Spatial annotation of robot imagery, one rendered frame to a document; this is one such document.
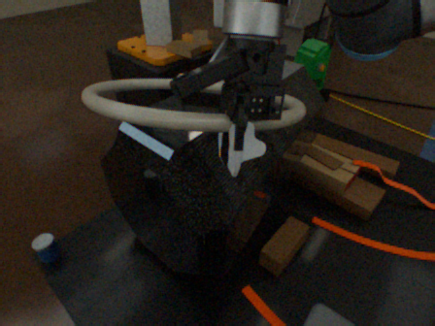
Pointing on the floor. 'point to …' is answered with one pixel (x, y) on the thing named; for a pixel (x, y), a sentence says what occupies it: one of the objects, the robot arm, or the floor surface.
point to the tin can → (47, 247)
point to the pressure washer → (316, 58)
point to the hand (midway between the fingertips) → (225, 163)
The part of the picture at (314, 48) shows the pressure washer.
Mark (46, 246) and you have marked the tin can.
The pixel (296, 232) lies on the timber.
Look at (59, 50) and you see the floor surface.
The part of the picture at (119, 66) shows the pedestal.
